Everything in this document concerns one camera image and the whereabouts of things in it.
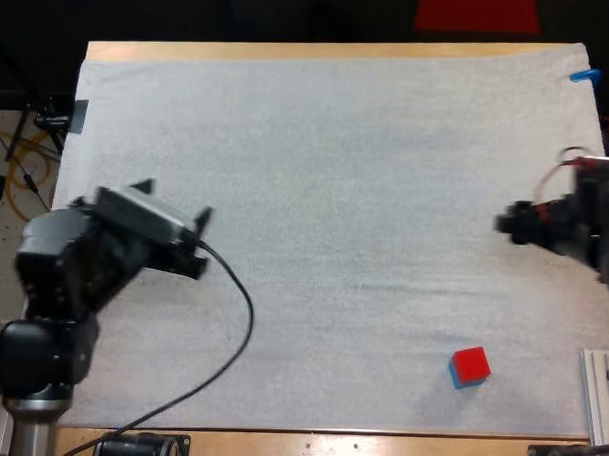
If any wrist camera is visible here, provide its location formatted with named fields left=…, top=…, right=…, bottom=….
left=576, top=153, right=609, bottom=174
left=92, top=185, right=200, bottom=246

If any red cube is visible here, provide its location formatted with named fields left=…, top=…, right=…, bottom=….
left=451, top=344, right=493, bottom=386

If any blue cube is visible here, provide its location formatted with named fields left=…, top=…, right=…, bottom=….
left=446, top=356, right=491, bottom=393

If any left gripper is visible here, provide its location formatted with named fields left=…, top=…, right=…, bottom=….
left=85, top=175, right=215, bottom=282

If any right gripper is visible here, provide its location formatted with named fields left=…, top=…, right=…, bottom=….
left=493, top=190, right=595, bottom=264

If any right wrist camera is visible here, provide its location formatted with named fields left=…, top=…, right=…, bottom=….
left=576, top=153, right=609, bottom=174

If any ribbed aluminium rail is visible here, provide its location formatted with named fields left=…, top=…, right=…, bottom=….
left=575, top=347, right=609, bottom=449

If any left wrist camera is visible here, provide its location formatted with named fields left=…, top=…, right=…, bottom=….
left=92, top=185, right=200, bottom=246

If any blue clip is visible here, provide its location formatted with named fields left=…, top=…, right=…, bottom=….
left=568, top=66, right=603, bottom=85

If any black cable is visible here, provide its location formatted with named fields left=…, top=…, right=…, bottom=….
left=55, top=234, right=258, bottom=456

